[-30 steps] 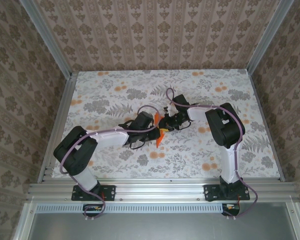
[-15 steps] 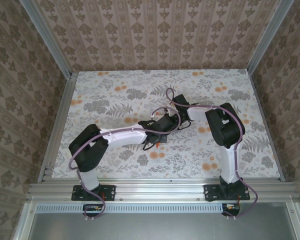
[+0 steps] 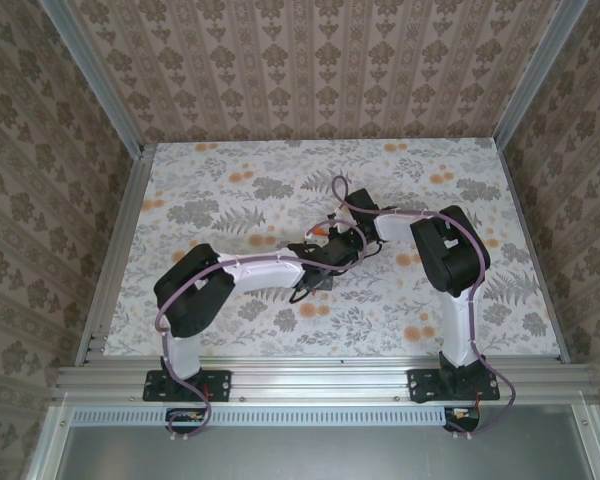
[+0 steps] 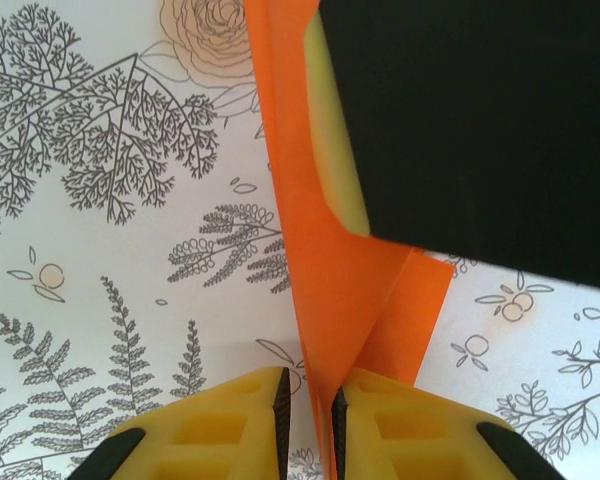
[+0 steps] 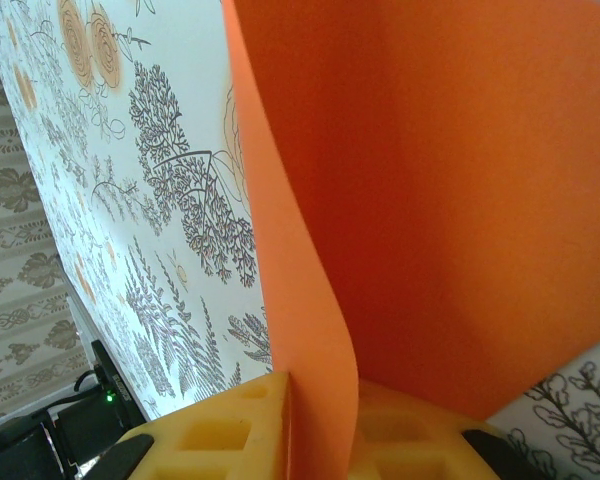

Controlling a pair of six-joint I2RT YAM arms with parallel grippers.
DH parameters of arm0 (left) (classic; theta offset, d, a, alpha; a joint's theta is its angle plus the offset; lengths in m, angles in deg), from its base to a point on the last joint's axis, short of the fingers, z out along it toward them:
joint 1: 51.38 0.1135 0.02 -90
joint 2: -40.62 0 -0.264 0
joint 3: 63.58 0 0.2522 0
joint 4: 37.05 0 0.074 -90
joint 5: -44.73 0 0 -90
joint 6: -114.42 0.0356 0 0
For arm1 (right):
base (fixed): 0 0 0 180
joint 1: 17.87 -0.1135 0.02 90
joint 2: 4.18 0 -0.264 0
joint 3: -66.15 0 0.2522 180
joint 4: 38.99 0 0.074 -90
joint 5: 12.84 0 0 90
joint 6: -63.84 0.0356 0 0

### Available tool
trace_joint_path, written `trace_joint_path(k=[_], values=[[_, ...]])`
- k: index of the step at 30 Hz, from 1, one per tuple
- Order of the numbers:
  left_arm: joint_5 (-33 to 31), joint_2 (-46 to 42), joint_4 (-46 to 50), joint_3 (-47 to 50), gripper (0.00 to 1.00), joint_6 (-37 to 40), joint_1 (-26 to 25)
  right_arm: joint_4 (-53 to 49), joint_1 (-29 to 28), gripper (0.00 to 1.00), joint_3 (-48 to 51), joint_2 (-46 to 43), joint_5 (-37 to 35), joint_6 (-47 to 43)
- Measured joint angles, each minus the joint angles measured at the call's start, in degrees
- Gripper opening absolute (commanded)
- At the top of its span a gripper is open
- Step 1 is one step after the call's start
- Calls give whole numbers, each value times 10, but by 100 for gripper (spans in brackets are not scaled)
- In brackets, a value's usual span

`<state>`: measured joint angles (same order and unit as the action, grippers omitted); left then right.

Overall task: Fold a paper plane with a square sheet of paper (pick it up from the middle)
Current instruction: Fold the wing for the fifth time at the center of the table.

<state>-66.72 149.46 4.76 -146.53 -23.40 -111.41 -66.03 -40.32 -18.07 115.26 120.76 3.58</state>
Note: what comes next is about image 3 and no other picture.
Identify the orange paper sheet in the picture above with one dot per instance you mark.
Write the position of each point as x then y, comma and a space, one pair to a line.
321, 232

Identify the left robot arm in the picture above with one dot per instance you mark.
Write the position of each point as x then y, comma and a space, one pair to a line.
265, 272

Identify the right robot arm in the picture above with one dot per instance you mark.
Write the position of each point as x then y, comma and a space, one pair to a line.
457, 330

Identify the grey metal sheet panel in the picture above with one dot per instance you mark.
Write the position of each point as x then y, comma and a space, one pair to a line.
320, 455

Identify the aluminium front beam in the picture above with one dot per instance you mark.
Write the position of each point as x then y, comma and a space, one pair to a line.
320, 382

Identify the floral printed tablecloth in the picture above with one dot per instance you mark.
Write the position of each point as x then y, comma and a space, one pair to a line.
430, 160

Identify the black connector board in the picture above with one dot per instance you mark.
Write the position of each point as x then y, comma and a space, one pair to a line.
185, 417
462, 417

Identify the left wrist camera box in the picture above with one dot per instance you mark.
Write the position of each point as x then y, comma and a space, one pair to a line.
340, 250

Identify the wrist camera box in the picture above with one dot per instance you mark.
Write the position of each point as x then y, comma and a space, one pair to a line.
364, 201
340, 250

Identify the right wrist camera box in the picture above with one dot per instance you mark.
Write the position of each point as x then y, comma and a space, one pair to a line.
364, 201

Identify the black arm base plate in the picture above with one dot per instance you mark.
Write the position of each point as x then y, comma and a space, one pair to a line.
420, 385
220, 385

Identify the aluminium side rail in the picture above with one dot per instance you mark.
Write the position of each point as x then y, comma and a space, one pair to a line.
126, 210
533, 250

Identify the aluminium corner post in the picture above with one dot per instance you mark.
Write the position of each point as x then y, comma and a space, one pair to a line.
95, 75
535, 65

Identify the aluminium lower frame rail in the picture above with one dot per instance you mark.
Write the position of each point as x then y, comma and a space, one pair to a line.
592, 440
47, 440

